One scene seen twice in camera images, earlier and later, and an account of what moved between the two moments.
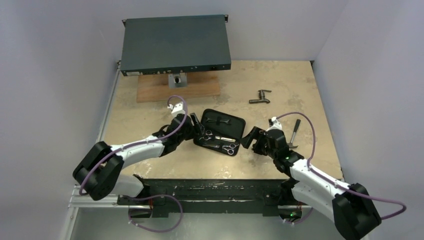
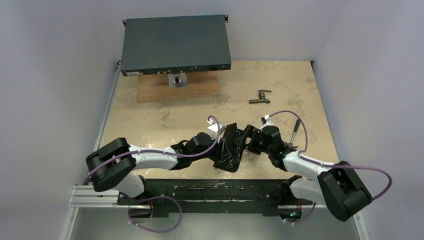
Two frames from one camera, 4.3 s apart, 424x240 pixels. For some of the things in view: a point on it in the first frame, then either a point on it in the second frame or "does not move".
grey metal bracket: x=177 y=80 does not move
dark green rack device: x=165 y=45 does not move
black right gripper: x=259 y=137 does not move
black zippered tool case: x=222 y=132 -> x=231 y=148
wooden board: x=155 y=88 does not move
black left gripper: x=196 y=127 -> x=219 y=147
